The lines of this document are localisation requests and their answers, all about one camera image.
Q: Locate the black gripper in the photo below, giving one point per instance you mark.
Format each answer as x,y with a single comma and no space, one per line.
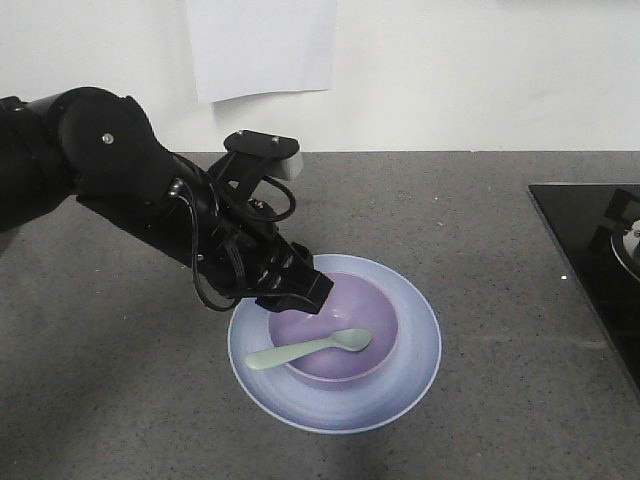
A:
236,249

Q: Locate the light blue plate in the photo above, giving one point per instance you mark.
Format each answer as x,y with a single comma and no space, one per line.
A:
381,398

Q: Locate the white paper sheet on wall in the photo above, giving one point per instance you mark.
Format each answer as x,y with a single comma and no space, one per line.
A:
245,48

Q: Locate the mint green spoon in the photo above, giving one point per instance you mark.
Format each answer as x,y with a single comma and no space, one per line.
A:
351,340

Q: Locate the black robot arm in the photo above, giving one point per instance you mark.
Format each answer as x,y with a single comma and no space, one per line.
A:
100,148

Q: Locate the purple bowl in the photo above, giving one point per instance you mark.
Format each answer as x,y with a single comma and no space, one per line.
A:
353,302

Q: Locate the steel gas burner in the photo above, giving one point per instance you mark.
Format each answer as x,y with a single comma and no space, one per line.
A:
625,246

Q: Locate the black glass gas hob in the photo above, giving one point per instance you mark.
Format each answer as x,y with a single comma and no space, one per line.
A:
581,218

